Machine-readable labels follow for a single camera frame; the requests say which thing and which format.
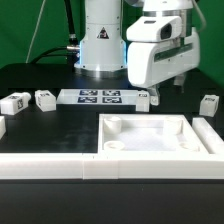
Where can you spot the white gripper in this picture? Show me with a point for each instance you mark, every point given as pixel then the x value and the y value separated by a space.
pixel 157 52

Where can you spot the white square tabletop part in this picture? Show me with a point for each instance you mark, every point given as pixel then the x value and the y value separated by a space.
pixel 139 134

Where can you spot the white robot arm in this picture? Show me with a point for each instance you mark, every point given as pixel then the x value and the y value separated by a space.
pixel 104 48

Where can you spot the white part left edge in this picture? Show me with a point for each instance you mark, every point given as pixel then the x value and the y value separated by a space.
pixel 2 126

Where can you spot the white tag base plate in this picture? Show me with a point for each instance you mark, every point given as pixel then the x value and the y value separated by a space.
pixel 97 97

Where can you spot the white L-shaped obstacle wall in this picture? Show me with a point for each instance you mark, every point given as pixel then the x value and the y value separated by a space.
pixel 102 165

